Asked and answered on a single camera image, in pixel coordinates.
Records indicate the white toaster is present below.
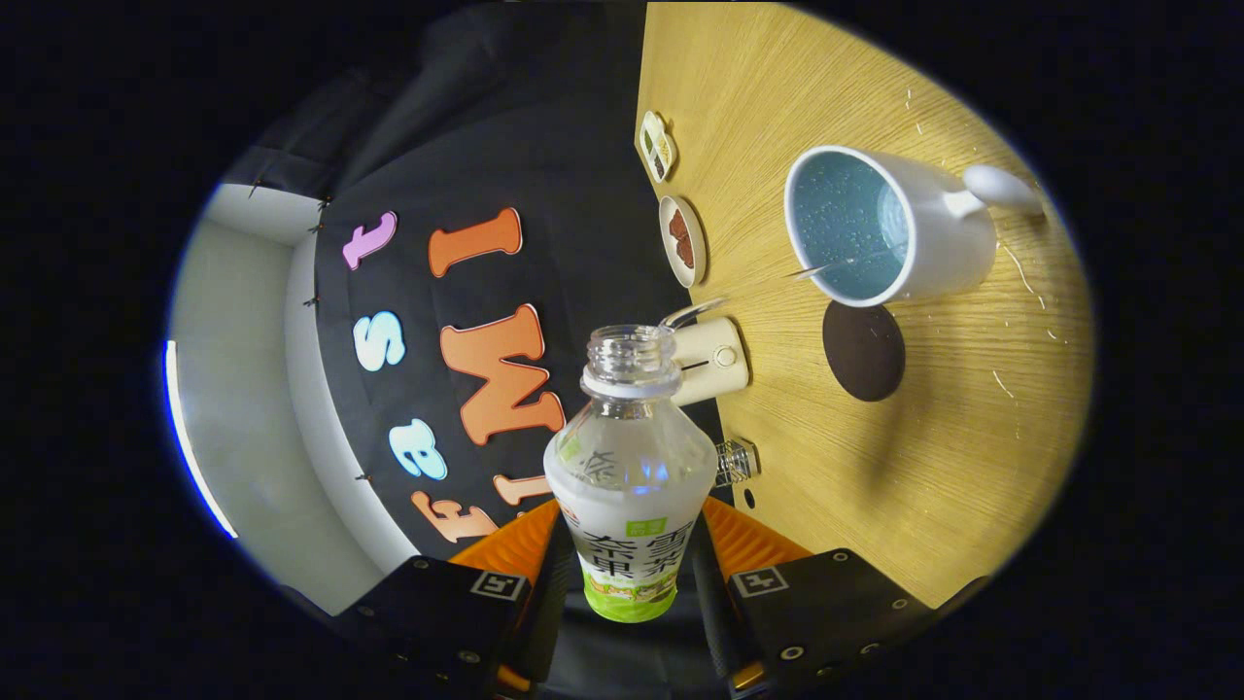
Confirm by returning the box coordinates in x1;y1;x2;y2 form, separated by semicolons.
671;316;750;407

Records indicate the white oval plate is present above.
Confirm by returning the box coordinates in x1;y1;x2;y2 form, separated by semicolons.
659;195;708;289

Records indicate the white divided condiment dish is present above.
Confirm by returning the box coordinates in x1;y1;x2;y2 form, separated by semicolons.
639;110;678;184

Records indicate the white cup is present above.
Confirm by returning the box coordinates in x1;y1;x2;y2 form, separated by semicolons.
783;145;1046;309

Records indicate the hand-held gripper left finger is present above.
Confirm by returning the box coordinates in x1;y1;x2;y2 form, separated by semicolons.
335;499;574;697

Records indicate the black backdrop cloth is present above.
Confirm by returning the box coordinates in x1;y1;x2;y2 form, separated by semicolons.
219;0;769;700

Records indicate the dark brown round coaster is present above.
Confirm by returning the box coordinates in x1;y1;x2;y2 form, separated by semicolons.
822;299;907;403

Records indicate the clear plastic juice bottle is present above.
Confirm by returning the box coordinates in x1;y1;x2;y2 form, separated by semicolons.
542;324;718;624

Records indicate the wooden table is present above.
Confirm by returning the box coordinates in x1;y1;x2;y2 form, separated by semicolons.
635;0;1094;609

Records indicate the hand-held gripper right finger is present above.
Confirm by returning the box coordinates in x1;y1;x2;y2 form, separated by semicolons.
687;496;940;695

